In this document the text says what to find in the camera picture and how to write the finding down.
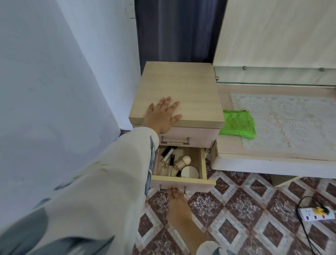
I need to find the person's right hand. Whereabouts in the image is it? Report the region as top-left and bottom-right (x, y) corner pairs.
(167, 187), (194, 219)

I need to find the person's left hand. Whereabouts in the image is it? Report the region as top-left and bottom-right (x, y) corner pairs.
(142, 96), (183, 135)

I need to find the drawer with metal handle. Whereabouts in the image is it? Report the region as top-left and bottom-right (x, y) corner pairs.
(158, 127), (221, 149)
(150, 145), (217, 194)

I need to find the person's right forearm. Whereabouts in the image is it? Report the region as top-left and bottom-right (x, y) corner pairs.
(167, 214), (231, 255)

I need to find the person's left forearm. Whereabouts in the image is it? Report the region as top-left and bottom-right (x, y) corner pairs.
(0, 127), (160, 255)

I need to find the light wooden drawer cabinet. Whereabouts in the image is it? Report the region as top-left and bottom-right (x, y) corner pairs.
(129, 61), (226, 194)

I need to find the white round jar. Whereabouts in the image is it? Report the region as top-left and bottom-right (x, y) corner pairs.
(181, 166), (200, 180)

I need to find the slim vial with black cap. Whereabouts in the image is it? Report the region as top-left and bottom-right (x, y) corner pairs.
(168, 154), (176, 176)

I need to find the clear bottle with black cap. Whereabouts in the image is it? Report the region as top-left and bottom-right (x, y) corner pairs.
(160, 146), (178, 163)

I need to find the green mesh cloth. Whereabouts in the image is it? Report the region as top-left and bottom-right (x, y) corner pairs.
(218, 109), (257, 139)

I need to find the dark blue curtain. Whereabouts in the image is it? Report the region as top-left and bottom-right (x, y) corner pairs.
(134, 0), (228, 77)

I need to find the cream dressing table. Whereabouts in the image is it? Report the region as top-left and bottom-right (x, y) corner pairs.
(210, 84), (336, 188)

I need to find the glass shelf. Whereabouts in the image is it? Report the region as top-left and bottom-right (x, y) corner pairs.
(214, 66), (336, 88)

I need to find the white lace mat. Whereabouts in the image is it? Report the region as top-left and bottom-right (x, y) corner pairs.
(230, 92), (336, 160)

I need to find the cream wooden back panel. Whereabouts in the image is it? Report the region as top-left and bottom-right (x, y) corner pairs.
(212, 0), (336, 86)

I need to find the white power strip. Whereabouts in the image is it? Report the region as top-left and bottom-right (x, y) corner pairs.
(297, 206), (335, 222)

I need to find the closed drawer with metal handle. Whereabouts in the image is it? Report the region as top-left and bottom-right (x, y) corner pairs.
(158, 127), (221, 149)

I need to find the makeup brush with wooden handle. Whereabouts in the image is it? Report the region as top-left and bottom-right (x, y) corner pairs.
(174, 156), (192, 177)

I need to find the black cable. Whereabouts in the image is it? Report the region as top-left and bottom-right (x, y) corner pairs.
(297, 196), (322, 255)

